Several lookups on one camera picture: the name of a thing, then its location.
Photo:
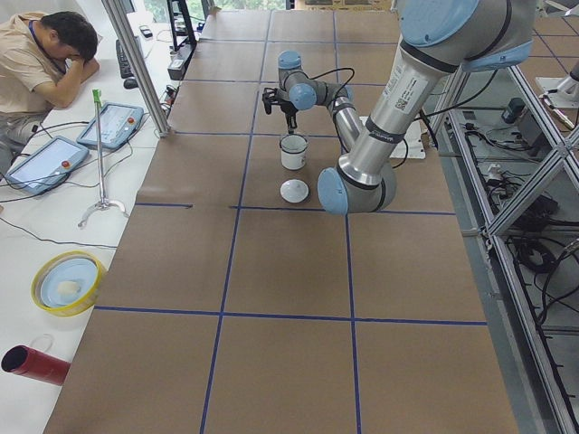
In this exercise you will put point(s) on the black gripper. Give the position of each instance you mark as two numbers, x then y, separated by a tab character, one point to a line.
287	108

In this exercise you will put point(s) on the clear plastic funnel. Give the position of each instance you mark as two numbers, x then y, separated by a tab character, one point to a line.
294	138

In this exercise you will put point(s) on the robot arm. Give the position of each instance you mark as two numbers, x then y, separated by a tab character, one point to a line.
437	38

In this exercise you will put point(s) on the white enamel mug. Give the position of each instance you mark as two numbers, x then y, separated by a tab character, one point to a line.
293	157

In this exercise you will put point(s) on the white mug lid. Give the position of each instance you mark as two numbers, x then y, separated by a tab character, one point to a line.
294	191

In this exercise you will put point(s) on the black computer mouse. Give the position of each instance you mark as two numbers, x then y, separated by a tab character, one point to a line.
130	83

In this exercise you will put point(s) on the black keyboard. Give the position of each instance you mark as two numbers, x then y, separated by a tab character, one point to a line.
124	65

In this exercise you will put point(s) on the far teach pendant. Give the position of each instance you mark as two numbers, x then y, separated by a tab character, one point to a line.
118	122

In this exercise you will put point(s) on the teach pendant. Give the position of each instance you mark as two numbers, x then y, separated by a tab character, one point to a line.
118	122
47	167

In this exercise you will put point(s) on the reacher grabber tool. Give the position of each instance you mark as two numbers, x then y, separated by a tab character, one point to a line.
104	203

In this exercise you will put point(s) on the near teach pendant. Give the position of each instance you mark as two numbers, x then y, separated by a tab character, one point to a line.
47	167

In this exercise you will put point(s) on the seated man beige shirt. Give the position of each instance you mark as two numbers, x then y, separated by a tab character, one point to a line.
44	60

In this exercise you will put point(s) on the yellow tape roll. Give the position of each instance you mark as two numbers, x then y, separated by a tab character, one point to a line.
77	307

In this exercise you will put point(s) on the blue plate in roll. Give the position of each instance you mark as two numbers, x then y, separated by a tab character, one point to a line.
68	282

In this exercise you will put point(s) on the red cylinder tube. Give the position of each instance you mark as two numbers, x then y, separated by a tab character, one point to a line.
34	364

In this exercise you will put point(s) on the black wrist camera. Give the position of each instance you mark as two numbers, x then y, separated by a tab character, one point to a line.
268	97

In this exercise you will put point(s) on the aluminium frame post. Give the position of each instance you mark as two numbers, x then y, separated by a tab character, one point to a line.
123	30

